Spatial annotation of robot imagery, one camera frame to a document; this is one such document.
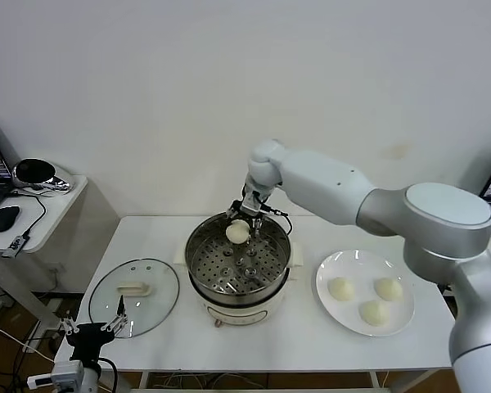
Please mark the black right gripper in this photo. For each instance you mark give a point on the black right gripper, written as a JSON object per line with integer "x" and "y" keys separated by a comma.
{"x": 251, "y": 218}

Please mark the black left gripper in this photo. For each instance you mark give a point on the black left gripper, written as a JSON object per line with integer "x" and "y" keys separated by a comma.
{"x": 88, "y": 335}

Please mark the white steamed baozi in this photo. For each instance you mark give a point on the white steamed baozi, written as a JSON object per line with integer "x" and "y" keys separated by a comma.
{"x": 237, "y": 232}
{"x": 341, "y": 290}
{"x": 388, "y": 287}
{"x": 374, "y": 313}

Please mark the glass pot lid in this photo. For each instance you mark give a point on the glass pot lid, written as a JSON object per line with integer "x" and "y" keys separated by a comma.
{"x": 135, "y": 290}

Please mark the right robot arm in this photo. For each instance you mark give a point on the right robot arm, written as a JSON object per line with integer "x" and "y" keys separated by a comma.
{"x": 323, "y": 180}

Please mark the stainless steel steamer basket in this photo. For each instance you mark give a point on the stainless steel steamer basket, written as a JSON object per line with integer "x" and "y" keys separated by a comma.
{"x": 202, "y": 235}

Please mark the stainless steel steamer pot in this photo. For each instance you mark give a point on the stainless steel steamer pot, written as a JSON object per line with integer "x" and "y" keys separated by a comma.
{"x": 237, "y": 317}

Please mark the white table leg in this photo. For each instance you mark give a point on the white table leg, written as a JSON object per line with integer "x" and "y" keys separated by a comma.
{"x": 144, "y": 380}
{"x": 375, "y": 380}

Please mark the white round plate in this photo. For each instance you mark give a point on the white round plate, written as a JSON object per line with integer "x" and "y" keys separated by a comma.
{"x": 335, "y": 266}

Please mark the grey usb hub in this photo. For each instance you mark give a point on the grey usb hub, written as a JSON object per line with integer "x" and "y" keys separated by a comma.
{"x": 14, "y": 247}

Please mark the white side table with mouse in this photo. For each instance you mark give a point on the white side table with mouse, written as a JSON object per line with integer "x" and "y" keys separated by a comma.
{"x": 65, "y": 204}

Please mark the black computer mouse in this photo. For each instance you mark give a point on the black computer mouse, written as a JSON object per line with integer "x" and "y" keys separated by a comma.
{"x": 4, "y": 218}

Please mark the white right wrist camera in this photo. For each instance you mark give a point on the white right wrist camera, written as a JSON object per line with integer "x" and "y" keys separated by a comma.
{"x": 251, "y": 200}

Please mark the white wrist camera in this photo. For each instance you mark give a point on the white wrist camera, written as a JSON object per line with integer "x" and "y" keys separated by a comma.
{"x": 251, "y": 200}
{"x": 67, "y": 372}

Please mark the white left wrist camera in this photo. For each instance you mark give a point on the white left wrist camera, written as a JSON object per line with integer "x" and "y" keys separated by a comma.
{"x": 67, "y": 372}

